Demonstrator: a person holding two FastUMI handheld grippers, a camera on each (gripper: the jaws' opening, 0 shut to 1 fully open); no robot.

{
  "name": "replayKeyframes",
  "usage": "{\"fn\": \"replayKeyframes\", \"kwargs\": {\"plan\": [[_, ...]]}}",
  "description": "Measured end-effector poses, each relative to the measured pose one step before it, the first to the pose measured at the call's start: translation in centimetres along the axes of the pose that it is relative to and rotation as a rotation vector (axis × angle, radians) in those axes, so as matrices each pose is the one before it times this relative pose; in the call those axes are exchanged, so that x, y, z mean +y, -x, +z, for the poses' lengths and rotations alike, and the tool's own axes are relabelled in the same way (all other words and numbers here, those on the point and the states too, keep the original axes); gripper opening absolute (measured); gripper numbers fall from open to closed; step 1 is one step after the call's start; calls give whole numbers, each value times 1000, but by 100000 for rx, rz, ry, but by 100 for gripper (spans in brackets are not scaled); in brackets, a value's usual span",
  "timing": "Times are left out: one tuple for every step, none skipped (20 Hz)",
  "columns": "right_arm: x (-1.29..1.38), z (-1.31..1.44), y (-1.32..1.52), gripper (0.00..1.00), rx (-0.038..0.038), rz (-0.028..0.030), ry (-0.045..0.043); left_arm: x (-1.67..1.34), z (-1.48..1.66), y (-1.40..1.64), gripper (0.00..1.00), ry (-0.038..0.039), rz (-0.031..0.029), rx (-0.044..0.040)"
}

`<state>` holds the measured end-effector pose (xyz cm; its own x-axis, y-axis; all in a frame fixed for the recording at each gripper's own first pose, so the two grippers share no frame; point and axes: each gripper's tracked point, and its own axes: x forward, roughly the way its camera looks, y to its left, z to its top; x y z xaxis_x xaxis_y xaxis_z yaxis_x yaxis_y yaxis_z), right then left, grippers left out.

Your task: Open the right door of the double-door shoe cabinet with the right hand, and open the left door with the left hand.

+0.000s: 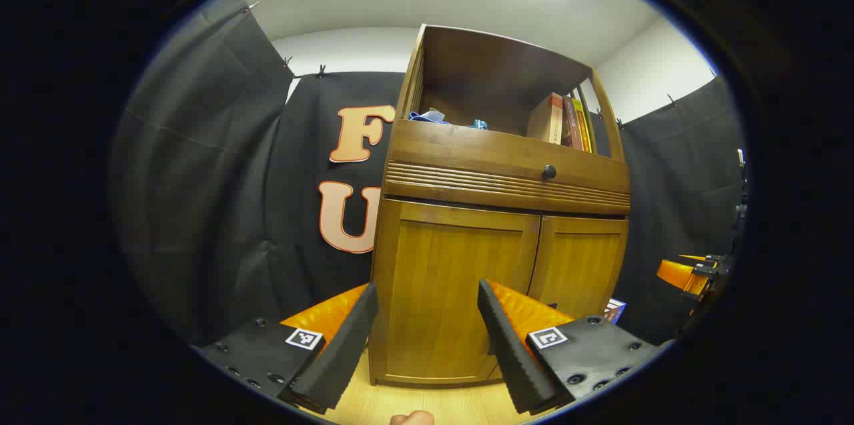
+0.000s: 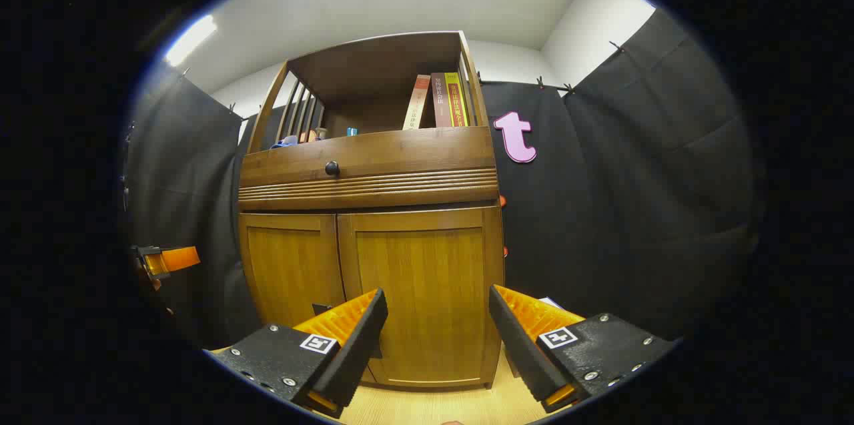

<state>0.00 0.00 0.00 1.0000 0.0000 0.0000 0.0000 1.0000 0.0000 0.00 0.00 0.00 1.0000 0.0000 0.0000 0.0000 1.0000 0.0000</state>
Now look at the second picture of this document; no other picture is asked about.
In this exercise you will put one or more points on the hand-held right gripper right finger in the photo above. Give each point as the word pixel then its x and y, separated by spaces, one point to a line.
pixel 524 358

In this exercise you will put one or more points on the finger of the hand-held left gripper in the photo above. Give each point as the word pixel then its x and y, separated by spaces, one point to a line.
pixel 173 258

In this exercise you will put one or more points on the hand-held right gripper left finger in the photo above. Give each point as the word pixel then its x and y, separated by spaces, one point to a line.
pixel 353 358

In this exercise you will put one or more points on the wooden shoe cabinet door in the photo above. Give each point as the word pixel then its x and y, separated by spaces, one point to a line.
pixel 427 278
pixel 290 265

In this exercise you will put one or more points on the wooden double-door shoe cabinet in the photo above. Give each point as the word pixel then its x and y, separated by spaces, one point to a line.
pixel 373 191

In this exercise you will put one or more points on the wooden cabinet drawer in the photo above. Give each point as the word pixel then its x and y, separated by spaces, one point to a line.
pixel 400 151

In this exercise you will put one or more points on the blue soft toy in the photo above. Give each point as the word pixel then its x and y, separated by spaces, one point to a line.
pixel 285 142

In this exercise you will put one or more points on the black round drawer knob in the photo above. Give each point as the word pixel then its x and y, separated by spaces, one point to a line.
pixel 331 168

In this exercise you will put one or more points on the black backdrop cloth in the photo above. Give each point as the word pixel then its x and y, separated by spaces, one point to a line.
pixel 634 211

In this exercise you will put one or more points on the small ceiling light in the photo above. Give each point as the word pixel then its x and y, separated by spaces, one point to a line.
pixel 190 40

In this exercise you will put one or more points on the brown book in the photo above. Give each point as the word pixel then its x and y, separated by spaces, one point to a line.
pixel 440 101

